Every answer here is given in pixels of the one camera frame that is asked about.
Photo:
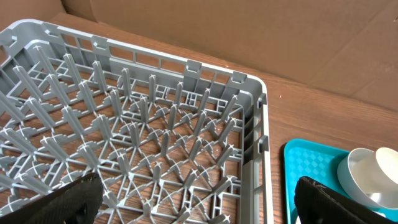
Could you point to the pale green bowl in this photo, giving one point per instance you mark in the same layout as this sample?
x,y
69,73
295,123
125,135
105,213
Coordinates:
x,y
376,200

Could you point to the teal plastic tray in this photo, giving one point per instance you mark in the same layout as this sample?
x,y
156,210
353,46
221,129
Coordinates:
x,y
319,162

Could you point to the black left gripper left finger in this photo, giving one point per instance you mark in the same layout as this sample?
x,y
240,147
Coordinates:
x,y
77,202

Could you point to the white cup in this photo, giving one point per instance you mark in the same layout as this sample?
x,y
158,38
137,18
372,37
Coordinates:
x,y
377,173

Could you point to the grey dish rack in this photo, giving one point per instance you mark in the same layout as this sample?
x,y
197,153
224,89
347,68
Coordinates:
x,y
172,139

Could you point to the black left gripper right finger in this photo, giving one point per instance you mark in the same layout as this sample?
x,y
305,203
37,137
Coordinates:
x,y
319,204

